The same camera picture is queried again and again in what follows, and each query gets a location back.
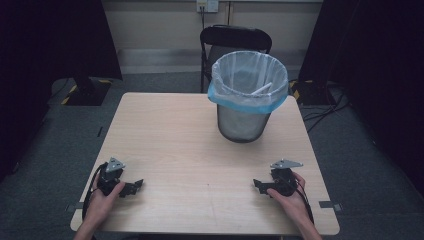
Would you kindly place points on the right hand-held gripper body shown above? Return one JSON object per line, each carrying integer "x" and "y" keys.
{"x": 283, "y": 181}

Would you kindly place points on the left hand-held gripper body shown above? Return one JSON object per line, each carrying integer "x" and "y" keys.
{"x": 111, "y": 175}

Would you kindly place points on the metal mesh trash bin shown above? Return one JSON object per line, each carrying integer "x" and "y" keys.
{"x": 242, "y": 125}

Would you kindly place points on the white plastic tube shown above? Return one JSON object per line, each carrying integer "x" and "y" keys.
{"x": 262, "y": 88}

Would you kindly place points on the clear blue-rimmed bin bag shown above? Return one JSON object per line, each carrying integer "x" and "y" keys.
{"x": 233, "y": 76}

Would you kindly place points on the person's right hand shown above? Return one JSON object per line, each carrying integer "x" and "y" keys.
{"x": 291, "y": 205}

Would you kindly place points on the person's left hand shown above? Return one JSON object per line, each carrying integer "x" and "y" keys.
{"x": 103, "y": 203}

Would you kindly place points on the black floor tape strip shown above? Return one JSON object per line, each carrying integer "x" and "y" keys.
{"x": 100, "y": 132}

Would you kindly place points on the grey tape strip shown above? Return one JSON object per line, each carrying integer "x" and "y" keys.
{"x": 330, "y": 205}
{"x": 71, "y": 207}

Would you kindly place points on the black stand base striped tape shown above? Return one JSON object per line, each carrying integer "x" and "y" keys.
{"x": 310, "y": 93}
{"x": 87, "y": 93}

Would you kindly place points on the dark curtain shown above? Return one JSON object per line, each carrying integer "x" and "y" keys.
{"x": 376, "y": 66}
{"x": 40, "y": 50}

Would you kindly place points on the black folding chair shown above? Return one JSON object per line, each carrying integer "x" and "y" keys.
{"x": 233, "y": 37}

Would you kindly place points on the white wall outlet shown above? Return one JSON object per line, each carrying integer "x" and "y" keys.
{"x": 207, "y": 5}

